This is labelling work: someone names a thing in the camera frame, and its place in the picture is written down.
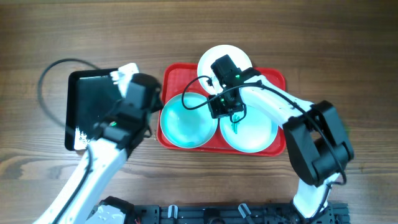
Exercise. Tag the red plastic tray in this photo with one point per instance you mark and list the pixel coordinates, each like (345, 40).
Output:
(178, 75)

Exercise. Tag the white round plate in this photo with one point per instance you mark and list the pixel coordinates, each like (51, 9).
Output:
(240, 59)

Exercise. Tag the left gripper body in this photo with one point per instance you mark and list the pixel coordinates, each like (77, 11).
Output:
(157, 102)

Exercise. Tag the light blue plate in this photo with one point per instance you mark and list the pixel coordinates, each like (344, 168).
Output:
(184, 127)
(254, 133)

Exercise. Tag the black water tray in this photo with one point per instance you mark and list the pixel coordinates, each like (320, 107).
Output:
(91, 95)

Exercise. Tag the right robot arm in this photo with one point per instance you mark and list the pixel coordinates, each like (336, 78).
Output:
(317, 142)

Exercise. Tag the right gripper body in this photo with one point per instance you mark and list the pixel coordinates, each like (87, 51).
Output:
(220, 106)

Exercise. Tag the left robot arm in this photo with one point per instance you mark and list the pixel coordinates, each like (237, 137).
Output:
(115, 137)

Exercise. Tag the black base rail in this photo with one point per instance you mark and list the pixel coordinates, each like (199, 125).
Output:
(269, 213)

